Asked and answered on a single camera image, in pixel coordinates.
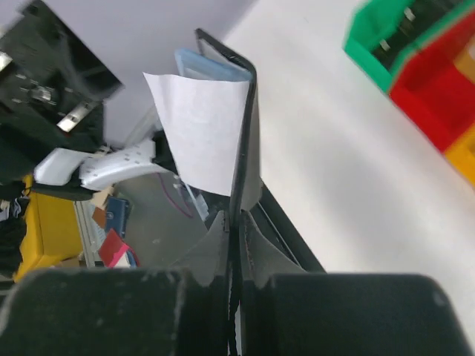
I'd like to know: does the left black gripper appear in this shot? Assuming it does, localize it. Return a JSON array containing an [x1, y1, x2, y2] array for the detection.
[[1, 1, 122, 182]]

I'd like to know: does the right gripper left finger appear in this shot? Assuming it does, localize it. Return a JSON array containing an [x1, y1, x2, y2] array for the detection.
[[1, 212, 230, 355]]

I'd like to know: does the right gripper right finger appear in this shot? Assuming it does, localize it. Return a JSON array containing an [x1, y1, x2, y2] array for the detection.
[[240, 214, 473, 355]]

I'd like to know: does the black card holder wallet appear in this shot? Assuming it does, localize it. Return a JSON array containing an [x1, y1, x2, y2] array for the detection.
[[176, 28, 262, 355]]

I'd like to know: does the white paper sheet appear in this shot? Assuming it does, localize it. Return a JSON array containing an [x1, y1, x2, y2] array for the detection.
[[144, 73, 250, 196]]

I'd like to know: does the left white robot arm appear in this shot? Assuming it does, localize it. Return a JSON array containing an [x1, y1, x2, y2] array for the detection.
[[1, 1, 176, 192]]

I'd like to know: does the yellow box in background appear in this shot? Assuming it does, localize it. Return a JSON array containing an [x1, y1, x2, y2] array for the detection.
[[13, 191, 83, 282]]

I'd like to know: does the yellow plastic bin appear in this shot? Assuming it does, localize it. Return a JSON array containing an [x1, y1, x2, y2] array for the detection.
[[445, 44, 474, 185]]

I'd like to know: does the red plastic bin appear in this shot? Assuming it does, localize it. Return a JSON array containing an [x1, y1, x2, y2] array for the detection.
[[390, 11, 474, 152]]

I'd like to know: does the green plastic bin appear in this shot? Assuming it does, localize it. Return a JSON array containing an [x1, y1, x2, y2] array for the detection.
[[344, 1, 474, 93]]

